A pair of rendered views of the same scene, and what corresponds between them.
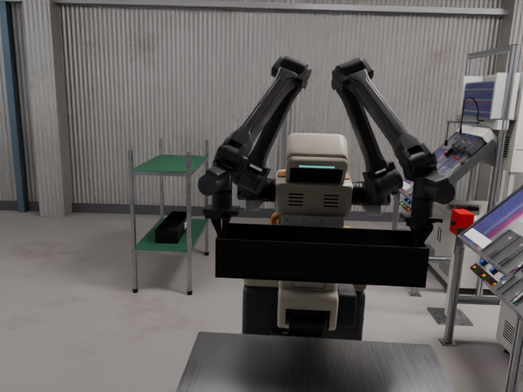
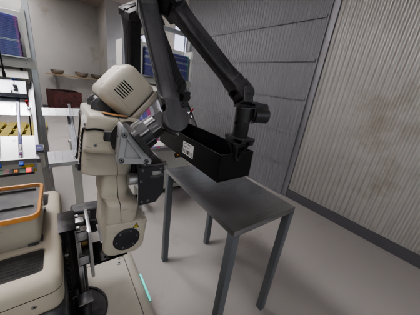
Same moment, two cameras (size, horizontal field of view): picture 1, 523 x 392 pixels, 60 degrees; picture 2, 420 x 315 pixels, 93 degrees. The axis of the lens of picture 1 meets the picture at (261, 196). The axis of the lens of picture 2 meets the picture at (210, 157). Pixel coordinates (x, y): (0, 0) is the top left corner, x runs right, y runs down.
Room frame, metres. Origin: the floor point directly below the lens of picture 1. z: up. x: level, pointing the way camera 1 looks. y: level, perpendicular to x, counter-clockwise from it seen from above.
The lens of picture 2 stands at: (1.81, 0.61, 1.35)
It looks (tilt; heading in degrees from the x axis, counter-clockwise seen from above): 19 degrees down; 229
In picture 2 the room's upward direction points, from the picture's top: 8 degrees clockwise
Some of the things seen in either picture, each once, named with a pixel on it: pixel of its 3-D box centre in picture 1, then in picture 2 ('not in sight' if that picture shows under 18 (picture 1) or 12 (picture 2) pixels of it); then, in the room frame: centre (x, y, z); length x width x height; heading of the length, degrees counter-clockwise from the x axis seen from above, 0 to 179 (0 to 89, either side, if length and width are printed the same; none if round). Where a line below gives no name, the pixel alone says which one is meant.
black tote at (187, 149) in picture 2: (317, 253); (197, 145); (1.24, -0.17, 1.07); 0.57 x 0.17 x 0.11; 87
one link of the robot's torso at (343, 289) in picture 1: (321, 311); (107, 226); (1.65, -0.25, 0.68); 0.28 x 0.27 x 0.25; 87
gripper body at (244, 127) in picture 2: (222, 201); (240, 131); (1.26, 0.11, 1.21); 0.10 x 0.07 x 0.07; 87
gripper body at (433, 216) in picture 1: (422, 208); not in sight; (1.23, -0.45, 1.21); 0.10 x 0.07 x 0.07; 87
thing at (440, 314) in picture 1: (455, 265); not in sight; (2.95, -1.36, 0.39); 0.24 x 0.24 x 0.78; 88
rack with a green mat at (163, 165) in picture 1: (173, 209); not in sight; (3.65, 0.73, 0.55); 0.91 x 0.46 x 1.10; 178
